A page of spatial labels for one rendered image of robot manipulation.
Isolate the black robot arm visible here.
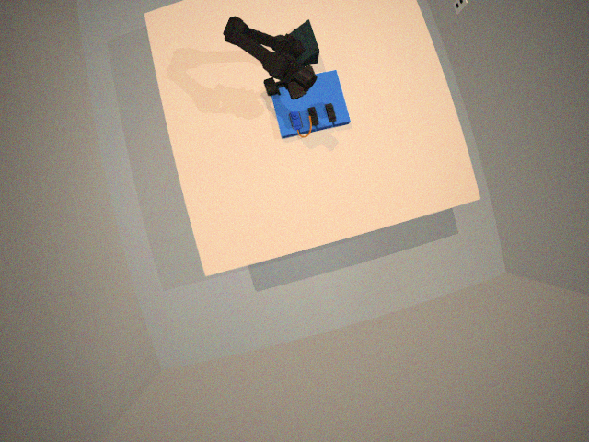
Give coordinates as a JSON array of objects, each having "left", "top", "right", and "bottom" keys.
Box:
[{"left": 223, "top": 16, "right": 318, "bottom": 100}]

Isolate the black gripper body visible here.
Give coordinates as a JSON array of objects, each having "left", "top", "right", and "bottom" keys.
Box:
[{"left": 263, "top": 65, "right": 315, "bottom": 96}]

